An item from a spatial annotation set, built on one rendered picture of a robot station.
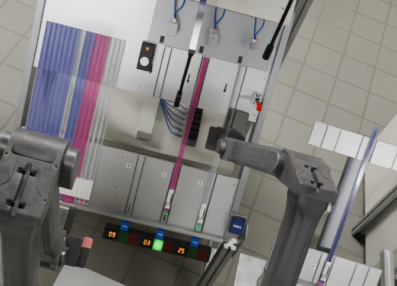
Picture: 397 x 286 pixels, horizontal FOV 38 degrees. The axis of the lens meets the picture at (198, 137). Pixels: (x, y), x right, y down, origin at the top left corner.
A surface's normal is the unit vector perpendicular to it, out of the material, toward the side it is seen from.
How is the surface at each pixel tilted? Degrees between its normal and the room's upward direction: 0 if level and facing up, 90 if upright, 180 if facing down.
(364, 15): 0
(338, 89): 0
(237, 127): 38
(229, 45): 47
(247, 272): 0
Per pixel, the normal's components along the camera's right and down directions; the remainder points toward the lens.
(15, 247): -0.14, 0.71
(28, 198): 0.15, -0.34
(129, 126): 0.20, -0.54
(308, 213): 0.19, 0.21
